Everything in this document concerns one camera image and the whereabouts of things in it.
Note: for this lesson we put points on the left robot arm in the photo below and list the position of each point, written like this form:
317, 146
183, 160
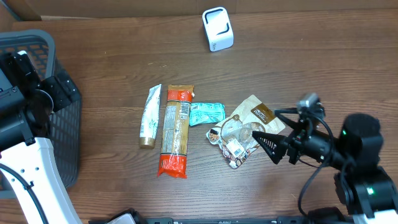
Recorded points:
40, 138

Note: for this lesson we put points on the beige brown snack pouch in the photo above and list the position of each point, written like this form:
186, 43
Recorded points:
233, 135

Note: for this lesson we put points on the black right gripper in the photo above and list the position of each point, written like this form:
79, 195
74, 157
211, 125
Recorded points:
278, 140

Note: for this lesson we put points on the red orange spaghetti pack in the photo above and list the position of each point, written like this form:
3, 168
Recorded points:
173, 151

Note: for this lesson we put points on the white barcode scanner box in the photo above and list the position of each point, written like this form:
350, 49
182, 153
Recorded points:
218, 29

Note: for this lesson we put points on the white cream tube gold cap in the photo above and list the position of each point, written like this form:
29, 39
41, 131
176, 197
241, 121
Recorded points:
150, 118

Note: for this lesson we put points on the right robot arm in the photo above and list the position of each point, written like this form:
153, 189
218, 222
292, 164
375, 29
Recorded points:
362, 185

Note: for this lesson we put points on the grey plastic shopping basket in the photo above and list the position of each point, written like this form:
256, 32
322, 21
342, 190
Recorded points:
39, 99

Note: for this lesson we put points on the green teal snack packet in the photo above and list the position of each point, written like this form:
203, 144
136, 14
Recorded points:
206, 113

